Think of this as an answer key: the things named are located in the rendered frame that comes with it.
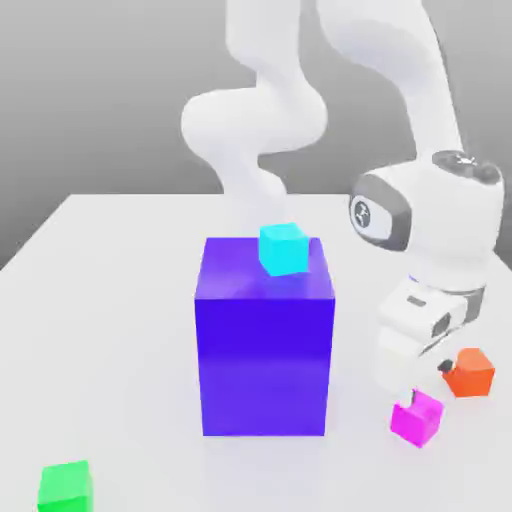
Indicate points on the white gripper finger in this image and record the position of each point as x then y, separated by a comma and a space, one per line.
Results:
445, 366
408, 396

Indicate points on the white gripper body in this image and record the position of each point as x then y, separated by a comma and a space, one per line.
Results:
400, 360

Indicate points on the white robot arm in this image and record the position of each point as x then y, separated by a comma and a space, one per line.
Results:
448, 224

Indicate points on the small orange cube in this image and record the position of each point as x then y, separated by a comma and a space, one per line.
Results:
472, 376

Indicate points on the small magenta cube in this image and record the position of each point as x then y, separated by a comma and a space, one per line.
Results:
416, 424

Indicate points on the small cyan cube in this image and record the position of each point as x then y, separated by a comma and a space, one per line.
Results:
284, 252

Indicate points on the small green cube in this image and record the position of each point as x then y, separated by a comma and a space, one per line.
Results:
64, 488

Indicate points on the large purple box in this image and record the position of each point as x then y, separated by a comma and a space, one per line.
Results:
264, 360

